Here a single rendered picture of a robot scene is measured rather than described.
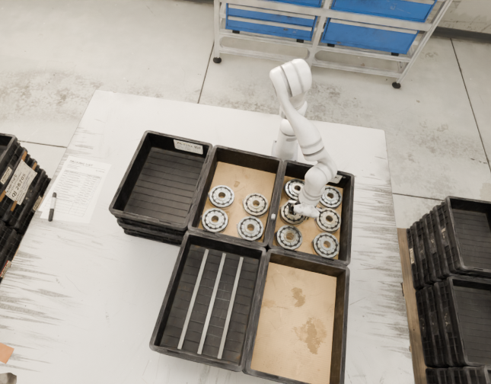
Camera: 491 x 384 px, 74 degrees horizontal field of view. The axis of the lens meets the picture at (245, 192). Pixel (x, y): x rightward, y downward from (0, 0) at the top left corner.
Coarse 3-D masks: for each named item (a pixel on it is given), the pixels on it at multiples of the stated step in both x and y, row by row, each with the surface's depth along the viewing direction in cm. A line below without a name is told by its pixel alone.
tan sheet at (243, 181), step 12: (216, 168) 144; (228, 168) 144; (240, 168) 144; (216, 180) 141; (228, 180) 141; (240, 180) 142; (252, 180) 142; (264, 180) 142; (240, 192) 139; (252, 192) 139; (264, 192) 139; (240, 204) 136; (228, 216) 133; (240, 216) 133; (264, 216) 134; (228, 228) 130; (264, 228) 131
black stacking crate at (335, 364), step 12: (288, 264) 123; (300, 264) 120; (312, 264) 118; (336, 276) 123; (336, 288) 121; (336, 300) 118; (336, 312) 115; (336, 324) 112; (336, 336) 109; (336, 348) 107; (336, 360) 104; (336, 372) 102
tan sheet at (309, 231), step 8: (280, 200) 138; (288, 200) 138; (280, 224) 133; (304, 224) 133; (312, 224) 134; (304, 232) 132; (312, 232) 132; (320, 232) 132; (336, 232) 133; (304, 240) 130; (304, 248) 128; (336, 256) 128
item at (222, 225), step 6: (210, 210) 130; (216, 210) 130; (222, 210) 130; (204, 216) 128; (222, 216) 129; (204, 222) 127; (222, 222) 128; (210, 228) 127; (216, 228) 127; (222, 228) 127
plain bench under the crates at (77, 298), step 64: (128, 128) 167; (192, 128) 170; (256, 128) 173; (320, 128) 176; (384, 192) 159; (64, 256) 133; (128, 256) 135; (384, 256) 143; (0, 320) 120; (64, 320) 122; (128, 320) 123; (384, 320) 130
